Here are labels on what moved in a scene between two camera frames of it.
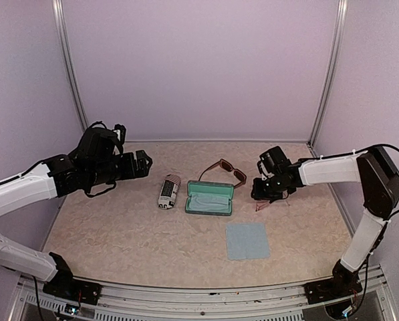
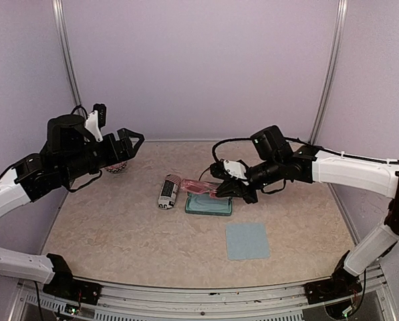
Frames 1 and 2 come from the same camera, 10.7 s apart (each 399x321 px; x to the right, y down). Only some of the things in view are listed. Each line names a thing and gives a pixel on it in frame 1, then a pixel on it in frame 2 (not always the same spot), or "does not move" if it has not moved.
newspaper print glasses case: x=170 y=188 does not move
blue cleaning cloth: x=246 y=241 does not move
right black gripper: x=258 y=194 -> x=228 y=188
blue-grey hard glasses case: x=209 y=198 does not move
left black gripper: x=142 y=170 -> x=127 y=152
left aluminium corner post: x=58 y=11 does not move
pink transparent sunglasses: x=260 y=204 -> x=198 y=186
